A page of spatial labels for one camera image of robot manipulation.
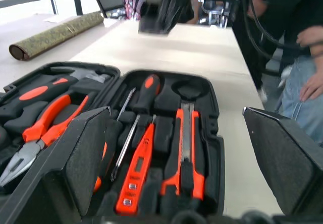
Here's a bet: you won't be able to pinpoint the rolled olive patterned scroll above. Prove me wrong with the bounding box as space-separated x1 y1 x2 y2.
8 10 105 61

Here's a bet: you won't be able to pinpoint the black tool case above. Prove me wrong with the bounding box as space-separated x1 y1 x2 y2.
0 62 226 224

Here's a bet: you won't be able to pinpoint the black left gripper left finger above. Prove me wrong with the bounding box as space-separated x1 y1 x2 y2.
0 105 112 224

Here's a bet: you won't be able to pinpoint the thin shaft orange black screwdriver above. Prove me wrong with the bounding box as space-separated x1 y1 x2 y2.
110 73 162 182

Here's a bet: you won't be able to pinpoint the orange handled pliers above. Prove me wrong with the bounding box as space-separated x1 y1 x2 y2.
0 93 90 187

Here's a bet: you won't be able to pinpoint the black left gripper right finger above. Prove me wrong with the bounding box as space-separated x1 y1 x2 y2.
242 106 323 216

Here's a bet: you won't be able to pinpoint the claw hammer black orange handle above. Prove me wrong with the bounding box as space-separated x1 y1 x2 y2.
0 66 112 125

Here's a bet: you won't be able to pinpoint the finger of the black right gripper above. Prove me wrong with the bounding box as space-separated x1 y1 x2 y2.
161 0 183 34
139 0 165 32

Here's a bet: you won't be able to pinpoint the black mesh office chair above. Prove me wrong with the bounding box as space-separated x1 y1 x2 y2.
90 0 127 20

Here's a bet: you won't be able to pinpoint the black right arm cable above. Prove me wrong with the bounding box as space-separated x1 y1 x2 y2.
241 0 305 58

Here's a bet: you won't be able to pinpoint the orange black utility knife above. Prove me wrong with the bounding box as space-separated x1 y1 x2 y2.
160 102 206 201

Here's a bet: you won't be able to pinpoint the orange voltage tester pen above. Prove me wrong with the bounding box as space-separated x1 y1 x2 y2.
115 114 157 215

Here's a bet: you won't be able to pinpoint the thick shaft orange black screwdriver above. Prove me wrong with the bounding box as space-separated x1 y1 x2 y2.
92 87 137 193

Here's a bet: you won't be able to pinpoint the seated person in black shirt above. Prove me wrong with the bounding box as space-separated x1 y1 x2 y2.
233 0 323 145

